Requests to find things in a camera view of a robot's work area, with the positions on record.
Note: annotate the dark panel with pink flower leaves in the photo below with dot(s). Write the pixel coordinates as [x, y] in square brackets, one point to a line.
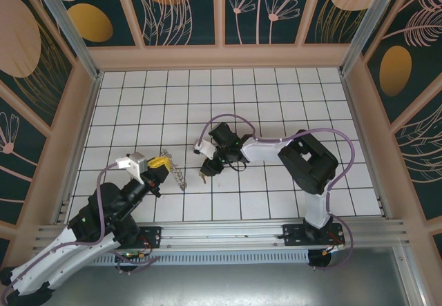
[17, 168]

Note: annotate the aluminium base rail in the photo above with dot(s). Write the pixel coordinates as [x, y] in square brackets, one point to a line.
[221, 233]

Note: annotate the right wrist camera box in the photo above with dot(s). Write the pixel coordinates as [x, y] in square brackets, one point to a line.
[207, 148]

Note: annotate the dark panel with pink flowers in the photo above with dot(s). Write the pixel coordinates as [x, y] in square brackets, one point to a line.
[248, 26]

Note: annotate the dark panel with orange circle leaves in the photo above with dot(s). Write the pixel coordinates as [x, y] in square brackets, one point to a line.
[203, 16]

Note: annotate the dark panel with orange oval and fern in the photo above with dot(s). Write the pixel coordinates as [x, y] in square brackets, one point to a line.
[421, 60]

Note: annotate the aluminium corner post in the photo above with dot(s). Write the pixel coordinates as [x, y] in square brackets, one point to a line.
[69, 33]
[362, 26]

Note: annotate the dark panel with pink leaf outlines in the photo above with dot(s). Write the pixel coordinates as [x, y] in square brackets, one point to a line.
[424, 168]

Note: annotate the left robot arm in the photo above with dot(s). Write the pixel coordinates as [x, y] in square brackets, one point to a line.
[69, 254]

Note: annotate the dark panel with large pink circle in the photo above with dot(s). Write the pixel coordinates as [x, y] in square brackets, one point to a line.
[20, 26]

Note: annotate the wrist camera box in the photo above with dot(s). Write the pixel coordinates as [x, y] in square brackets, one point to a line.
[207, 148]
[136, 164]

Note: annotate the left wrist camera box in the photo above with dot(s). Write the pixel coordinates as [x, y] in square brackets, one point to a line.
[136, 164]

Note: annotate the dark panel with gold lines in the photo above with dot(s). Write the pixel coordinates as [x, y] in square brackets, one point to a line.
[328, 26]

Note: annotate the brass key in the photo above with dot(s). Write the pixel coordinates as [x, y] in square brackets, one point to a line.
[203, 179]

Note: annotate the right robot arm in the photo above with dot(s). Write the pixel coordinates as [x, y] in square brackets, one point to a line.
[262, 152]

